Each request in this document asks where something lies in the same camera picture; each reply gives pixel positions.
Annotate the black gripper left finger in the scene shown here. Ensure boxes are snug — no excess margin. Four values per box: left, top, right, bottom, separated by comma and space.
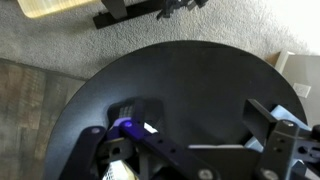
59, 97, 222, 180

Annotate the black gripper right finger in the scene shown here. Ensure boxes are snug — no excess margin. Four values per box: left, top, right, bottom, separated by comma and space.
242, 98, 320, 180

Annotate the round black table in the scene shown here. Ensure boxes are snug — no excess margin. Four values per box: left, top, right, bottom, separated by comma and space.
43, 40, 308, 180

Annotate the light wooden workbench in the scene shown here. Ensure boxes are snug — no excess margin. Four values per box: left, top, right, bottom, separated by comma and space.
16, 0, 101, 19

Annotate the white wall outlet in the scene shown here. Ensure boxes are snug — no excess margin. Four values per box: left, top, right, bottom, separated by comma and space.
293, 83, 312, 99

